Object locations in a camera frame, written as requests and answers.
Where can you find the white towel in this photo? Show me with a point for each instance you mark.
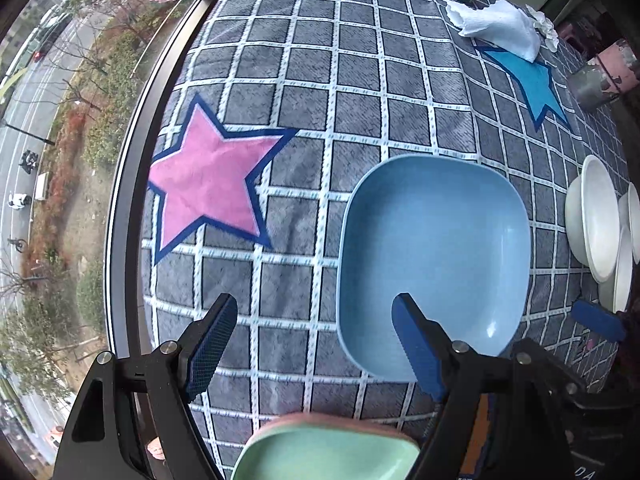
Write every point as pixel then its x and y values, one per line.
pixel 500 25

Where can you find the white crumpled tissue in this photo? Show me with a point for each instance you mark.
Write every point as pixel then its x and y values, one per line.
pixel 545 27

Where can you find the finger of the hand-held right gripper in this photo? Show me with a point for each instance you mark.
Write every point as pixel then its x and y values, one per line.
pixel 597 320

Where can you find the grey checkered star blanket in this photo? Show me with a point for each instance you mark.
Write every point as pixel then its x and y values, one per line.
pixel 300 85

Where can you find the white plate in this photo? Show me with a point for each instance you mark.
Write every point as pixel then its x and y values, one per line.
pixel 622 280

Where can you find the white paper bowl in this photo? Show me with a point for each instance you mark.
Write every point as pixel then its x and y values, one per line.
pixel 595 215
pixel 634 225

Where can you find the blue square plate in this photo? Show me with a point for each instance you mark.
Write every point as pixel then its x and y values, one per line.
pixel 435 240

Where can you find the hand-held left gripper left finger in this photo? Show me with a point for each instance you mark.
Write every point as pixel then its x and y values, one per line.
pixel 212 345

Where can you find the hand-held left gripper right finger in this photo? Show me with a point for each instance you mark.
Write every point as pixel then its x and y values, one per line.
pixel 417 345

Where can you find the pink plastic stool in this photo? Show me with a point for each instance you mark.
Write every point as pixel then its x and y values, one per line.
pixel 575 30

